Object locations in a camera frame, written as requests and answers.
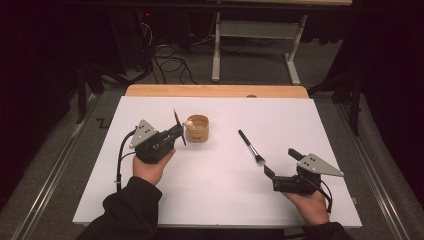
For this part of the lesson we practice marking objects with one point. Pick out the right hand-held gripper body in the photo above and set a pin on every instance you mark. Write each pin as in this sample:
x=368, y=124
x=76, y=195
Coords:
x=316, y=165

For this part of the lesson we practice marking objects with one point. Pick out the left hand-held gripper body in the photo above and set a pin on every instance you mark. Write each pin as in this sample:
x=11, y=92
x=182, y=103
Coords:
x=144, y=133

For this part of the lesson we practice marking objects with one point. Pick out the thin black orange-tipped brush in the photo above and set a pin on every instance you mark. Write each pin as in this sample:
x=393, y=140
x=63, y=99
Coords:
x=176, y=116

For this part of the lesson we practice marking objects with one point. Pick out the round wooden brush holder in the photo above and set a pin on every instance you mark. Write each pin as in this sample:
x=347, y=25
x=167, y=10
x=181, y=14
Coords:
x=197, y=131

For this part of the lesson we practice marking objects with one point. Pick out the black makeup brush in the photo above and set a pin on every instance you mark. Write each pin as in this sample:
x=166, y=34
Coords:
x=251, y=147

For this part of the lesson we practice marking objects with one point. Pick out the person's left hand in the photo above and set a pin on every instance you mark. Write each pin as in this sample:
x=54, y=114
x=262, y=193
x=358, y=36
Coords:
x=150, y=171

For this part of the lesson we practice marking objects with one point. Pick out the person's right hand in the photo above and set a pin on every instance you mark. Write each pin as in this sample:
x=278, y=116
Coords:
x=311, y=208

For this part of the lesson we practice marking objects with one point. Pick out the white table board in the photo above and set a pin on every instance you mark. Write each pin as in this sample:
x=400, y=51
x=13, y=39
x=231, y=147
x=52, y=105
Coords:
x=220, y=200

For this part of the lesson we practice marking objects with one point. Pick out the black stand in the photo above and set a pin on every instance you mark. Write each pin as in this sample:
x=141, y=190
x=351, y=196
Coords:
x=82, y=93
x=355, y=103

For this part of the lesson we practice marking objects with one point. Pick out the black computer case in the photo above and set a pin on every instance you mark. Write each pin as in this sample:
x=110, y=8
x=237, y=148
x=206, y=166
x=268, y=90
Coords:
x=131, y=40

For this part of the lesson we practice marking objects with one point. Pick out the aluminium floor rail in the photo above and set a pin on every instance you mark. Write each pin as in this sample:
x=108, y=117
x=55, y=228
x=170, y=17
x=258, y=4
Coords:
x=376, y=173
x=50, y=185

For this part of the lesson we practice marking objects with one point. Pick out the white metal desk frame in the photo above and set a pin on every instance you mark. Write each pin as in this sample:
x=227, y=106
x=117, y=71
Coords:
x=216, y=50

